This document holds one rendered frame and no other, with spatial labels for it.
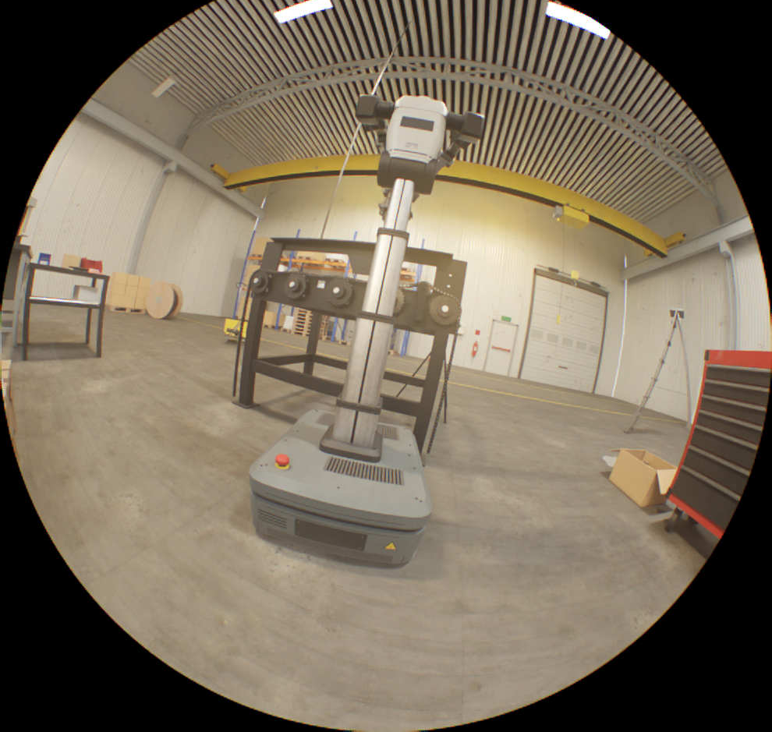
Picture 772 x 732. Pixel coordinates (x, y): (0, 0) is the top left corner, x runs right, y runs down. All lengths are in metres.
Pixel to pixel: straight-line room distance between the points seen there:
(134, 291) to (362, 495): 8.10
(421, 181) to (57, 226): 10.49
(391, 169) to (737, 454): 1.87
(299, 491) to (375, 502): 0.20
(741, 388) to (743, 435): 0.20
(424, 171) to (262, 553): 1.33
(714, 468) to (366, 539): 1.51
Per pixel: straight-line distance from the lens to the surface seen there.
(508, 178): 8.87
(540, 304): 11.48
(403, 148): 1.02
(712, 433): 1.57
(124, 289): 8.25
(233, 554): 0.84
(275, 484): 0.71
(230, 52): 10.60
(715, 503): 1.56
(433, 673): 0.73
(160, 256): 11.79
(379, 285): 0.81
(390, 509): 0.69
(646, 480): 1.89
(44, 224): 10.67
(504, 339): 10.75
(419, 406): 1.38
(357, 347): 0.79
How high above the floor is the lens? 0.67
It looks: 3 degrees down
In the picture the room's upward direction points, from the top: 11 degrees clockwise
